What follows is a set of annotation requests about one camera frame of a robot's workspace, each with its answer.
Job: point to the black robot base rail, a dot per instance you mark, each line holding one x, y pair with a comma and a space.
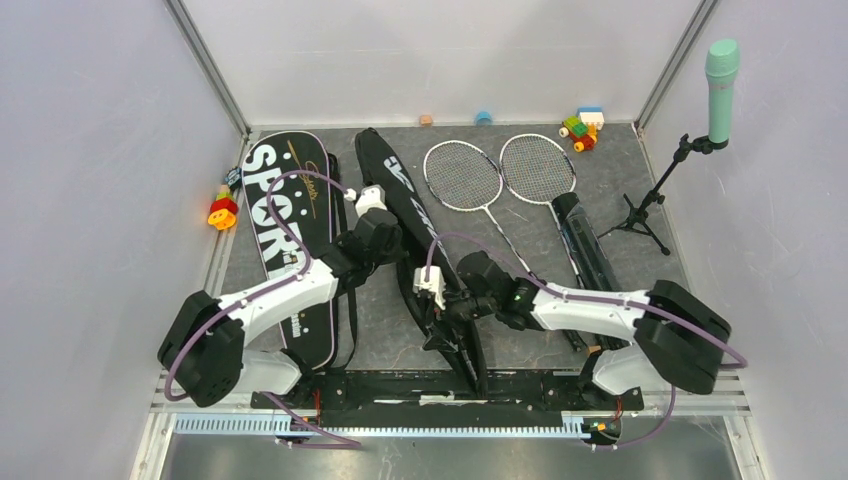
441, 399

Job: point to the black crossway racket bag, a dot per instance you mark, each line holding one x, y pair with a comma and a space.
457, 340

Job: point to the black white shaft racket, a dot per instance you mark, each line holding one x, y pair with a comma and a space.
536, 170

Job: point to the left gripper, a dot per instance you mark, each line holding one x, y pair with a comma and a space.
396, 251

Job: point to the red yellow toy blocks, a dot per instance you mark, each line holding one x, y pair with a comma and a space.
223, 211

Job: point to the black shuttlecock tube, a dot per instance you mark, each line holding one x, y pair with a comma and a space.
592, 267

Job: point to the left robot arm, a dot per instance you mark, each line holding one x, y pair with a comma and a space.
203, 352

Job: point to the white frame racket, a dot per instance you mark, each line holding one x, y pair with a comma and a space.
463, 178

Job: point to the black sport racket bag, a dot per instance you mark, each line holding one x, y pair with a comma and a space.
299, 209

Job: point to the blue cylinder block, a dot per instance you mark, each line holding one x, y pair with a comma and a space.
483, 118

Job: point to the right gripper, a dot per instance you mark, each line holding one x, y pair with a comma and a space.
447, 311

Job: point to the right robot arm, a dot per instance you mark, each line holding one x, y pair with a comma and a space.
671, 336

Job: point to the green microphone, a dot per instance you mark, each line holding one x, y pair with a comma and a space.
721, 70

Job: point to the black microphone tripod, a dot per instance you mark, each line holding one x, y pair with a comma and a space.
636, 220

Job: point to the green blue blocks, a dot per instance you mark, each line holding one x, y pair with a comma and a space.
582, 128

